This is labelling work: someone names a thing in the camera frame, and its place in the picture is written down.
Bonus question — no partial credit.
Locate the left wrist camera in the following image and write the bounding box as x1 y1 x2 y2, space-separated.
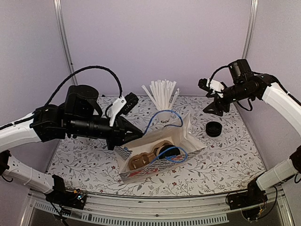
105 92 139 127

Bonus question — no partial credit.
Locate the stack of black lids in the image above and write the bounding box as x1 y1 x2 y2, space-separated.
206 121 222 137

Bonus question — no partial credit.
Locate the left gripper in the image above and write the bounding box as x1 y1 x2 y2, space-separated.
68 115 144 150

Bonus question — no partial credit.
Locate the aluminium frame post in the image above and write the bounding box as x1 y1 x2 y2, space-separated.
242 0 259 59
53 0 74 74

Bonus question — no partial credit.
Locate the white cup holding straws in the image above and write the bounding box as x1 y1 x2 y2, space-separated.
157 110 172 125

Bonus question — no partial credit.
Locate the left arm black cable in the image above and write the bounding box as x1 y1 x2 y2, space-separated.
43 65 124 106

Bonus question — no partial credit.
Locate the checkered paper takeout bag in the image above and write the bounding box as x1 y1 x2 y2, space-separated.
114 113 206 184

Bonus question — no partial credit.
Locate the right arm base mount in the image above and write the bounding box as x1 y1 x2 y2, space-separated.
225 182 268 221

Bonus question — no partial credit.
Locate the front aluminium rail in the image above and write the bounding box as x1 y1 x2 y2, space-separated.
21 188 297 226

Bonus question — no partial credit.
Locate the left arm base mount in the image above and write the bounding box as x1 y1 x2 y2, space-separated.
46 175 87 210

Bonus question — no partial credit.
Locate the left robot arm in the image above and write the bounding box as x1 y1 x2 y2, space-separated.
0 85 143 204

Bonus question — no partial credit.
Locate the black plastic cup lid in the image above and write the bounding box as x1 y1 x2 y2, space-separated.
157 145 181 159

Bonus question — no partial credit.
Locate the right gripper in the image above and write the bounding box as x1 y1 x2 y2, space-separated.
203 81 254 116

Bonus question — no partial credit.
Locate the floral table mat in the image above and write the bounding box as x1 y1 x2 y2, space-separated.
48 96 265 197

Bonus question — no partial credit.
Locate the left aluminium frame post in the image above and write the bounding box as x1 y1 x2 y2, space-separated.
53 0 74 74

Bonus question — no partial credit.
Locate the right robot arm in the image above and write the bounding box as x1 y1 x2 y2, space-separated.
198 59 301 205

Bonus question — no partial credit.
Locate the brown cardboard cup carrier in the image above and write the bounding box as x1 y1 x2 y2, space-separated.
128 140 172 170

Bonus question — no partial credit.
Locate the bundle of white wrapped straws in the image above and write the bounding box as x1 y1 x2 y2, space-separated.
142 80 180 111

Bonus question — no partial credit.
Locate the right aluminium frame post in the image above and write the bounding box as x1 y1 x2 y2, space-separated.
242 0 259 59

